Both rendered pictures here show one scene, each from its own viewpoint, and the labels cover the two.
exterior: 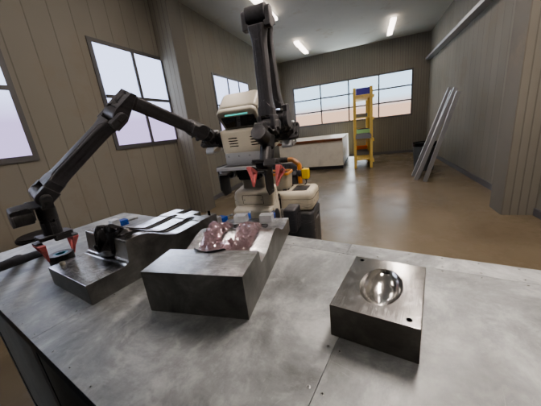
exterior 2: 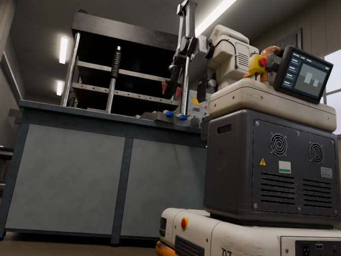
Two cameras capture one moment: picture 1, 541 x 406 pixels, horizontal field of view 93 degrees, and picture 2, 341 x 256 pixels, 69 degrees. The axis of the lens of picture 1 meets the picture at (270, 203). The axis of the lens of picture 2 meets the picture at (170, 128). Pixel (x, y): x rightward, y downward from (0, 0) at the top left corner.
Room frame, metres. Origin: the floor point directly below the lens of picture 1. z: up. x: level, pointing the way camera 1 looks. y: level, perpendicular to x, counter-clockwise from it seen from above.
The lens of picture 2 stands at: (2.11, -1.13, 0.38)
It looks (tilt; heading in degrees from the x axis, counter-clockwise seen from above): 13 degrees up; 134
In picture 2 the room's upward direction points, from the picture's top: 6 degrees clockwise
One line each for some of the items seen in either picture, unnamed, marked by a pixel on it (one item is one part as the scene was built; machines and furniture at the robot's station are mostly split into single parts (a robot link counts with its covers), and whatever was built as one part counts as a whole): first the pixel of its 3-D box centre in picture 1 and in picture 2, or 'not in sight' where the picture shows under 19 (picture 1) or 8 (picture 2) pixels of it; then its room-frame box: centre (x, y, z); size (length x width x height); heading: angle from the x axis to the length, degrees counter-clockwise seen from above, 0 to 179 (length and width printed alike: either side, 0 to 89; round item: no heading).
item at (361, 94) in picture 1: (362, 126); not in sight; (7.30, -2.78, 0.97); 2.22 x 0.57 x 1.94; 158
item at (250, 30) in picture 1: (262, 73); (182, 34); (1.07, -0.03, 1.40); 0.11 x 0.06 x 0.43; 68
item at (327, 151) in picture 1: (316, 151); not in sight; (7.84, -1.57, 0.40); 2.11 x 1.73 x 0.79; 158
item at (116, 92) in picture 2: not in sight; (126, 104); (-0.23, 0.50, 1.26); 1.10 x 0.74 x 0.05; 56
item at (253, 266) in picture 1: (234, 246); (158, 122); (0.75, 0.13, 0.85); 0.50 x 0.26 x 0.11; 164
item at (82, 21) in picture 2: not in sight; (132, 65); (-0.18, 0.47, 1.75); 1.30 x 0.84 x 0.61; 56
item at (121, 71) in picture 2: not in sight; (129, 85); (-0.23, 0.50, 1.51); 1.10 x 0.70 x 0.05; 56
